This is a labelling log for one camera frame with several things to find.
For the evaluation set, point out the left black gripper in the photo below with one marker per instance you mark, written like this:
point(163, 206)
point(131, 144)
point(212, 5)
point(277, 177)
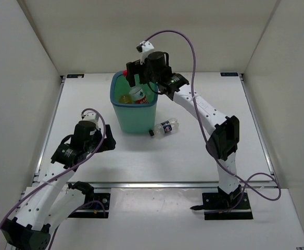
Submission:
point(108, 143)

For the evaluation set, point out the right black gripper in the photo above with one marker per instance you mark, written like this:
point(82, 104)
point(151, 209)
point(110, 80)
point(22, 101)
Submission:
point(137, 67)

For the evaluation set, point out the clear red label water bottle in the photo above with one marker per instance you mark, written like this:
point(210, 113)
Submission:
point(137, 93)

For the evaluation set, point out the orange juice bottle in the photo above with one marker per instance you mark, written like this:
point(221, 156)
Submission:
point(125, 99)

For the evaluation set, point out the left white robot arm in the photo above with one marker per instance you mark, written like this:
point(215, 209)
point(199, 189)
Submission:
point(54, 199)

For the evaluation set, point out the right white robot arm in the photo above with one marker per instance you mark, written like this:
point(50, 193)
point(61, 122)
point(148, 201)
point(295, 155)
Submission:
point(220, 132)

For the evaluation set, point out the green plastic waste bin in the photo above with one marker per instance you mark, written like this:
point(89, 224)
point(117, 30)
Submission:
point(134, 117)

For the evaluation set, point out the clear blue label bottle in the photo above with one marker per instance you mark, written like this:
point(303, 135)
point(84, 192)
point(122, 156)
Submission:
point(160, 130)

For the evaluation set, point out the left black table label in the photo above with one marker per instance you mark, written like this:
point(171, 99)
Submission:
point(75, 76)

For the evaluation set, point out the right blue table label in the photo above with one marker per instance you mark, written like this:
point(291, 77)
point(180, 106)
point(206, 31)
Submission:
point(229, 74)

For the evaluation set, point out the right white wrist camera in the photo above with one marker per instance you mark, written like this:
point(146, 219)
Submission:
point(145, 48)

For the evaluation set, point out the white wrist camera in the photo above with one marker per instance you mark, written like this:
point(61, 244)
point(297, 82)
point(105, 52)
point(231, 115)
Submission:
point(145, 48)
point(91, 116)

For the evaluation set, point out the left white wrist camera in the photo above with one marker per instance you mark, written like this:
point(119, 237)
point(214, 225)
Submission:
point(91, 116)

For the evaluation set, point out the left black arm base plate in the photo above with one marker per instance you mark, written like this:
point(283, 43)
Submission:
point(95, 206)

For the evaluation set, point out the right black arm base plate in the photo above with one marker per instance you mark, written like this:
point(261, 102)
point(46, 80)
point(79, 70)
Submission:
point(217, 209)

